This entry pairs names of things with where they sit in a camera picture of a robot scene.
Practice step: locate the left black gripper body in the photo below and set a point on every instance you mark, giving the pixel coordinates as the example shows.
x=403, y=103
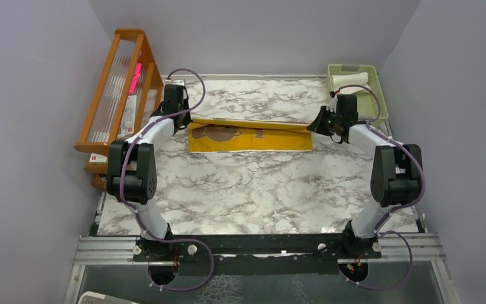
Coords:
x=185, y=118

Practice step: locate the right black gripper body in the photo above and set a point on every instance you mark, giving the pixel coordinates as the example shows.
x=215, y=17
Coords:
x=327, y=124

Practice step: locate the yellow brown towel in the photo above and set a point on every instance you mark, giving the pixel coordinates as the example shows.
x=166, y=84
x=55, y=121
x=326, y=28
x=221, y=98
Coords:
x=225, y=135

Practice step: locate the white cream towel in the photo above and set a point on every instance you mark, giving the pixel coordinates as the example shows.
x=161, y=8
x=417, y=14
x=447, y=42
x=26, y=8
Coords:
x=350, y=84

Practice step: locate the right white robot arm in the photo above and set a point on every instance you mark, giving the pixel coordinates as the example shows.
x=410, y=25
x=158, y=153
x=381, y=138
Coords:
x=397, y=180

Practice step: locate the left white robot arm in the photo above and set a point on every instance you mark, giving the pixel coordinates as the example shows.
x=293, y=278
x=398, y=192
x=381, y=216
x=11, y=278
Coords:
x=131, y=174

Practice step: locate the green plastic basket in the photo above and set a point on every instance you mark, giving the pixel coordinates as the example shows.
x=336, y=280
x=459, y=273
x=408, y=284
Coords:
x=371, y=103

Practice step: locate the wooden shelf rack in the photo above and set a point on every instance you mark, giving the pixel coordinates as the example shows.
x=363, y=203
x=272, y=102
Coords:
x=102, y=124

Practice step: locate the small white red box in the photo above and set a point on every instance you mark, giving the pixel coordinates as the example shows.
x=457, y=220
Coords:
x=97, y=158

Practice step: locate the white basket corner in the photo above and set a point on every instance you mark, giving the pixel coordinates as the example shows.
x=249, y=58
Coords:
x=90, y=297

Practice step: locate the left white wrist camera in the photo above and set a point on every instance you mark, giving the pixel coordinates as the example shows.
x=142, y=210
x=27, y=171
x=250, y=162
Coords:
x=176, y=82

